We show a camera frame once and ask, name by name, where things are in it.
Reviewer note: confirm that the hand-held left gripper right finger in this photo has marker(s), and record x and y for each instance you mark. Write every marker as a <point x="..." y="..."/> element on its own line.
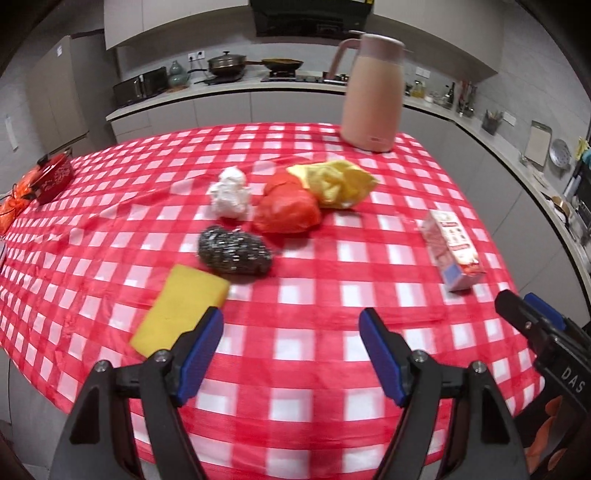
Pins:
<point x="383" y="355"/>

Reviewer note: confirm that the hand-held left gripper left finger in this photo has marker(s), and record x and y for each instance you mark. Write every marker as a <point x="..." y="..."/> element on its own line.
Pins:
<point x="198" y="355"/>

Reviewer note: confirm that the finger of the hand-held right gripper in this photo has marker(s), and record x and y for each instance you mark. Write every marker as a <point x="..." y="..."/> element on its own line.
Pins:
<point x="521" y="316"/>
<point x="547" y="311"/>

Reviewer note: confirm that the yellow sponge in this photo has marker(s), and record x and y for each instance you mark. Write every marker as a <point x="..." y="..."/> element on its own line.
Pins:
<point x="180" y="300"/>

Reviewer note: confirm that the white pink carton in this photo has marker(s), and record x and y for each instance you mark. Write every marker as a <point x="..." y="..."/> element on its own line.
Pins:
<point x="455" y="254"/>

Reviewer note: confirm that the steel wool scrubber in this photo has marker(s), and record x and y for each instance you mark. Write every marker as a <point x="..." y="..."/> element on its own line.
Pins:
<point x="233" y="249"/>

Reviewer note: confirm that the white paper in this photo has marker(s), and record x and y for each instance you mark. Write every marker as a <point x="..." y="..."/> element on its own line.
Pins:
<point x="228" y="194"/>

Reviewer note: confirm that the red plastic bag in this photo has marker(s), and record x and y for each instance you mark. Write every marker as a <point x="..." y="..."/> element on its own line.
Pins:
<point x="286" y="207"/>

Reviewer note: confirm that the yellow plastic bag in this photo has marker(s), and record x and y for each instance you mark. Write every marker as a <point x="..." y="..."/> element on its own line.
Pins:
<point x="337" y="184"/>

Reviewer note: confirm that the person's right hand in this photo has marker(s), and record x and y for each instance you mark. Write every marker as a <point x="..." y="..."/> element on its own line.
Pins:
<point x="547" y="443"/>

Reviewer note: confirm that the red checked tablecloth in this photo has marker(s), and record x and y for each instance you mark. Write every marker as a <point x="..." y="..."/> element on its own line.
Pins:
<point x="323" y="277"/>

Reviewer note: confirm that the round steel colander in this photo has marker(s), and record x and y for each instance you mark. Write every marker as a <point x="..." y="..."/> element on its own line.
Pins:
<point x="561" y="153"/>

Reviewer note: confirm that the hanging rubber gloves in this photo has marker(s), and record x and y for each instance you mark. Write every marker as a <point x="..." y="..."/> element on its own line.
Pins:
<point x="585" y="152"/>

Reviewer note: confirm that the white cutting board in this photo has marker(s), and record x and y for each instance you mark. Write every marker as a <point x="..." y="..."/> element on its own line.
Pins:
<point x="538" y="144"/>

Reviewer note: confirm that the dark knife holder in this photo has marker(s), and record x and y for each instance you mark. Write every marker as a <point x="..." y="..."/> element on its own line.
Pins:
<point x="491" y="124"/>

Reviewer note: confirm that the utensil holder with chopsticks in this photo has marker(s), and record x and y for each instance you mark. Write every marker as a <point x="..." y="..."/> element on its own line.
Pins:
<point x="467" y="99"/>

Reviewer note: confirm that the dark wine bottle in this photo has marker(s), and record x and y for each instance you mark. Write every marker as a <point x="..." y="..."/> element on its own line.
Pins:
<point x="450" y="97"/>

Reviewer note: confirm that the orange mesh bag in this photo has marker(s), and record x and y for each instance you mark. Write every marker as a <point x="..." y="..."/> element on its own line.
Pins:
<point x="14" y="207"/>

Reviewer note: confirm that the yellow oil bottles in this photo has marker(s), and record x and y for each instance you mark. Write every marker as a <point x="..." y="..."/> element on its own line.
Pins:
<point x="418" y="90"/>

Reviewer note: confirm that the grey kitchen counter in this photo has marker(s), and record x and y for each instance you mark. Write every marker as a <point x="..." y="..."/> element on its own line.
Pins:
<point x="231" y="108"/>

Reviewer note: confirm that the pink thermos jug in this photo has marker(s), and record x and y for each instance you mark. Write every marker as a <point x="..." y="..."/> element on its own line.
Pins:
<point x="369" y="92"/>

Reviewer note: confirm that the black microwave oven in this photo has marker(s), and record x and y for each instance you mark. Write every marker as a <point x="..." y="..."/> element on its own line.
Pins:
<point x="138" y="87"/>

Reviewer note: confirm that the green ceramic vase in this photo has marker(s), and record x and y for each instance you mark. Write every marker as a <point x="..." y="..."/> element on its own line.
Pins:
<point x="178" y="76"/>

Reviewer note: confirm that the gas stove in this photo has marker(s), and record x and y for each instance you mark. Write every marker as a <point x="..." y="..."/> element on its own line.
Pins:
<point x="295" y="77"/>

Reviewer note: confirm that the dark lidded pot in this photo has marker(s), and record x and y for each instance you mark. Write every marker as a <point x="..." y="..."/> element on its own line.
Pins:
<point x="226" y="64"/>

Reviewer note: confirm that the grey refrigerator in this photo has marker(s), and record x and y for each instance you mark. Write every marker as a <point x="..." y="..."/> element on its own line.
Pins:
<point x="60" y="92"/>

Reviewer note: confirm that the black frying pan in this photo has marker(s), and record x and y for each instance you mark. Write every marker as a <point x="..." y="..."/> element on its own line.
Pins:
<point x="281" y="64"/>

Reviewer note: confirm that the black range hood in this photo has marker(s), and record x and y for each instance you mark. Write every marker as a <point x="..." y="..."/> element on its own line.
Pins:
<point x="309" y="18"/>

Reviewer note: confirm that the white wall panel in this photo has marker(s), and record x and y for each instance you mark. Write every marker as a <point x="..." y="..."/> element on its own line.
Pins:
<point x="11" y="133"/>

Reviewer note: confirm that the beige wall cabinets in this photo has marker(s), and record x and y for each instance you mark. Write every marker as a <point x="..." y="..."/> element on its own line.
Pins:
<point x="184" y="18"/>

